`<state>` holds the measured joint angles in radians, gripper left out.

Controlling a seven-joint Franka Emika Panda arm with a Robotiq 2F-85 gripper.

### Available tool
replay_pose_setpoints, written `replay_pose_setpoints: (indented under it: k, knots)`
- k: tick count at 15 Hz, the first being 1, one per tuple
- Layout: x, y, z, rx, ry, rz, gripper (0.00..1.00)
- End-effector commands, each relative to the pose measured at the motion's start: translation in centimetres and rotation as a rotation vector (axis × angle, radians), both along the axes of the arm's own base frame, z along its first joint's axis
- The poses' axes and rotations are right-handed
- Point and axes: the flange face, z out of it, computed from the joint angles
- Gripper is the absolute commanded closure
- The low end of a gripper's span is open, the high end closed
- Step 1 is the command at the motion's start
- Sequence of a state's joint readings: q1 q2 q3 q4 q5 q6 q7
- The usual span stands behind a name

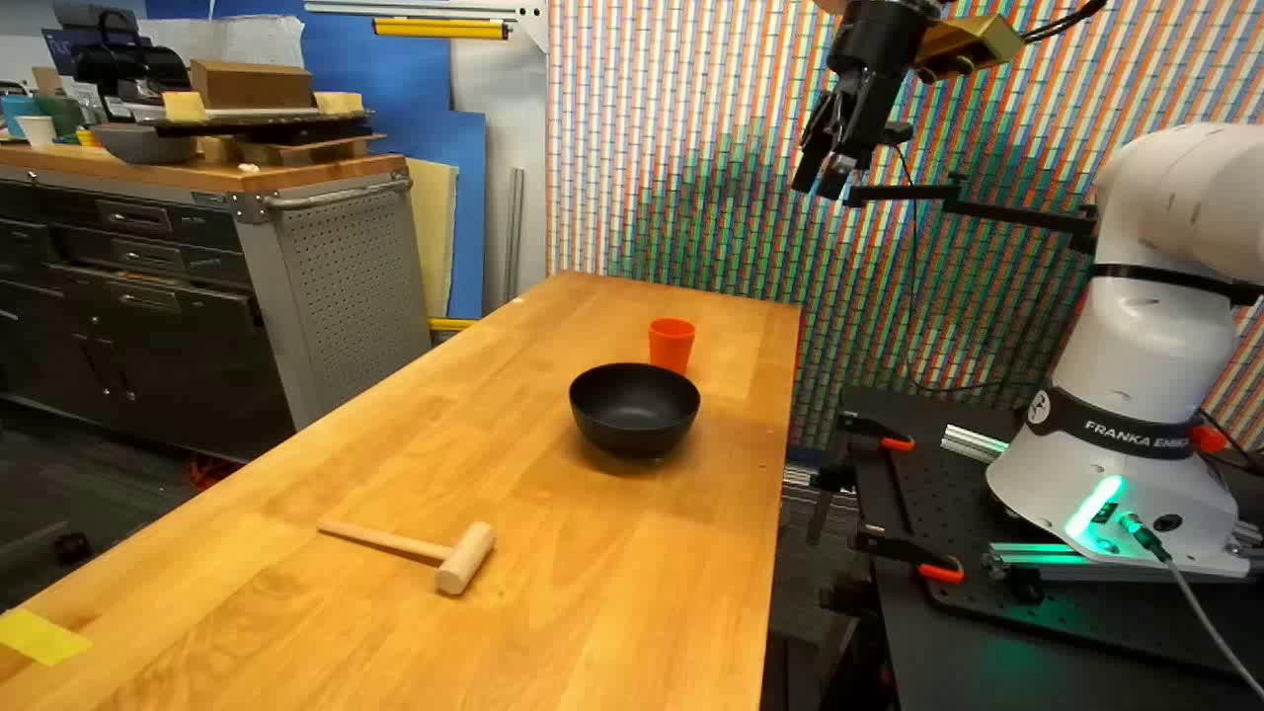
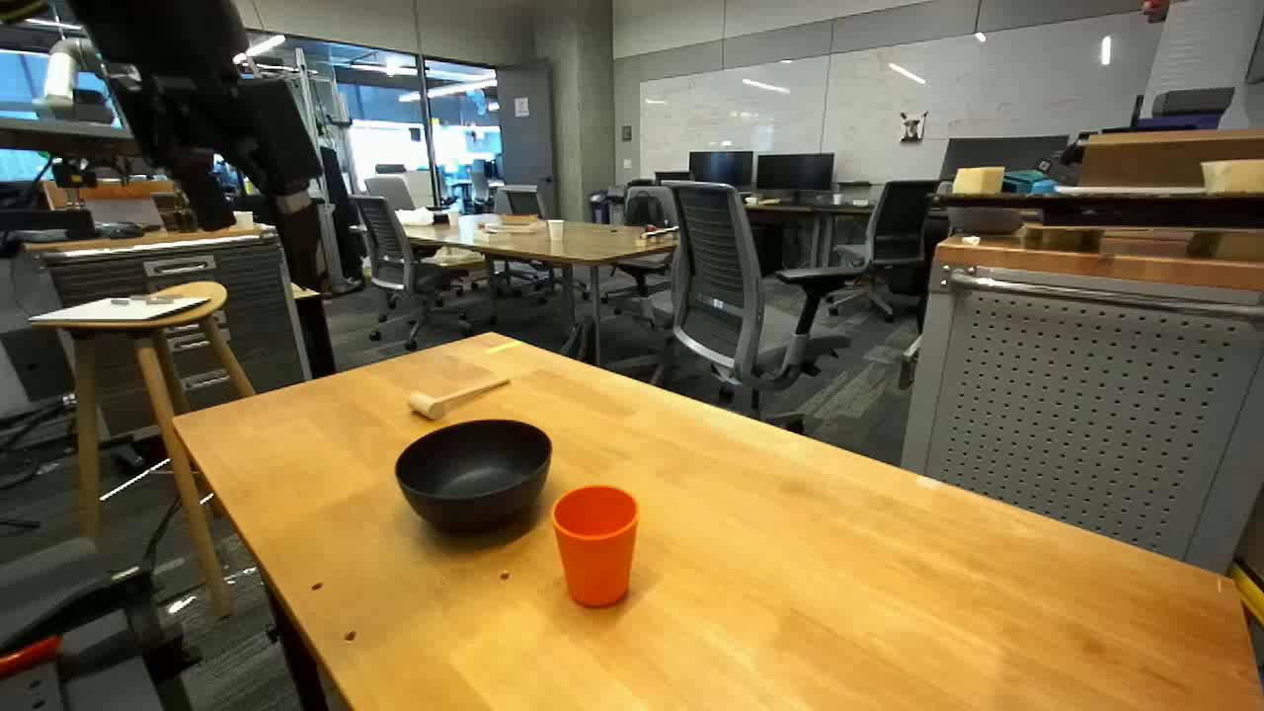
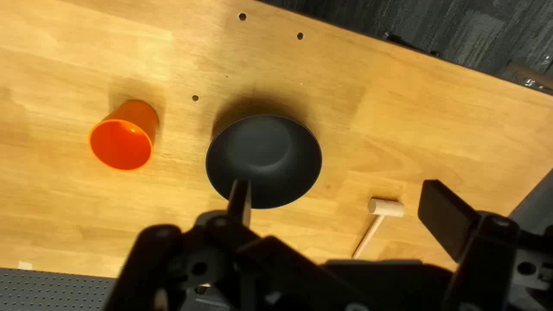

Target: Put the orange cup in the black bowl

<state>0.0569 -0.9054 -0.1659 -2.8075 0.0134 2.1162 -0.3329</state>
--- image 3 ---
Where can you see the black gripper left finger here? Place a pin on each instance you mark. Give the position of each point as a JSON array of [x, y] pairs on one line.
[[239, 203]]

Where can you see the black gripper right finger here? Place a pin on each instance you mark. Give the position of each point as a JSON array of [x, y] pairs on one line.
[[445, 215]]

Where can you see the orange plastic cup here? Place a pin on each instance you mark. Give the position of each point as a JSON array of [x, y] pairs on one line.
[[125, 139]]

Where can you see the black bowl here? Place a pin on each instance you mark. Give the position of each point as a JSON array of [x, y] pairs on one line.
[[277, 156]]

